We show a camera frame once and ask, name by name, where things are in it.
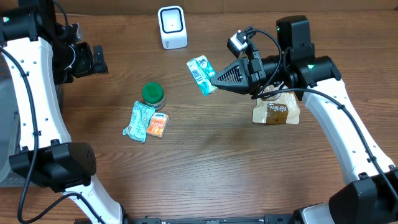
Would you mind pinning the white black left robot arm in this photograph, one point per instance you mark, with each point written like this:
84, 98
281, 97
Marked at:
41, 54

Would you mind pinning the teal tissue pack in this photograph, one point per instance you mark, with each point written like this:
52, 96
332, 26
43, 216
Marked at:
139, 122

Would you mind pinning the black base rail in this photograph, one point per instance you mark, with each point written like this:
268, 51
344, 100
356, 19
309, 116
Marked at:
202, 221

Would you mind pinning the orange tissue pack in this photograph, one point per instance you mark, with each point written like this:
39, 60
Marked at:
158, 124

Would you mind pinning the brown white snack pouch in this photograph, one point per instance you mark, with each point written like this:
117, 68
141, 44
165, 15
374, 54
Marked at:
279, 109

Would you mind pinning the small teal carton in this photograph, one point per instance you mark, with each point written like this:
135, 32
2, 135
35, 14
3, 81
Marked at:
202, 71

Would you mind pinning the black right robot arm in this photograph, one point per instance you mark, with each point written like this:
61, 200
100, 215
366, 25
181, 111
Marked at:
370, 191

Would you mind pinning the green capped bottle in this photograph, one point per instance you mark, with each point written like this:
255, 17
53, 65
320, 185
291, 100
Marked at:
153, 95

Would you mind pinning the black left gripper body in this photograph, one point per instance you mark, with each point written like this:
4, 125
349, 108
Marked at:
86, 59

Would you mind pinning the white barcode scanner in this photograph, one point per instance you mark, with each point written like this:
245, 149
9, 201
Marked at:
173, 30

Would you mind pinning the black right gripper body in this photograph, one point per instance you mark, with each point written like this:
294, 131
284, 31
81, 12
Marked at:
261, 69

